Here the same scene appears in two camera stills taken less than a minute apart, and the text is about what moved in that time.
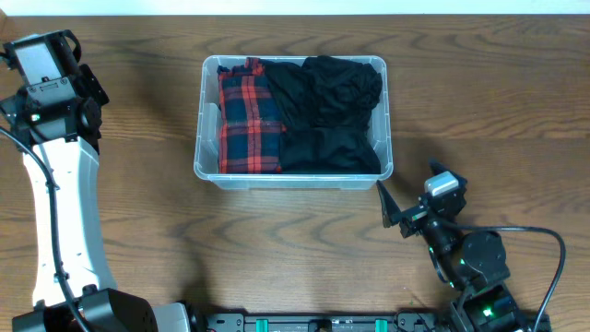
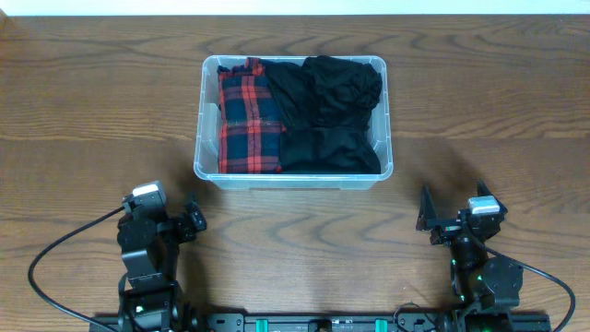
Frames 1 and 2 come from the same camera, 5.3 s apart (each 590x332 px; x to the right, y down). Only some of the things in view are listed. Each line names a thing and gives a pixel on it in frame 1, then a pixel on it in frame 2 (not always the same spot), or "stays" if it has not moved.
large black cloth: (324, 108) stays
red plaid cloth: (251, 130) stays
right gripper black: (417, 219) → (428, 221)
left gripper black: (88, 88) → (185, 231)
